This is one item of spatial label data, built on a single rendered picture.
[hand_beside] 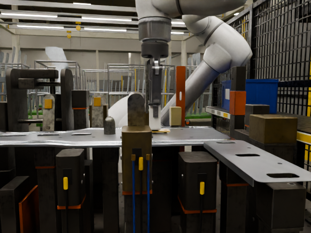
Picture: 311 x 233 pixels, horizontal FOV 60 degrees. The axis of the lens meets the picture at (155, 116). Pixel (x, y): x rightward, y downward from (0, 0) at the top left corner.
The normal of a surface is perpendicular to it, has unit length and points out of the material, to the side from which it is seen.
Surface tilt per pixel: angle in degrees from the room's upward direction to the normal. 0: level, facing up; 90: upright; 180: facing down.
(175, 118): 90
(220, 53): 100
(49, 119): 78
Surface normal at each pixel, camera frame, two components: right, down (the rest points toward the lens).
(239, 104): 0.09, 0.11
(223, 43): -0.35, 0.14
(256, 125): -1.00, 0.01
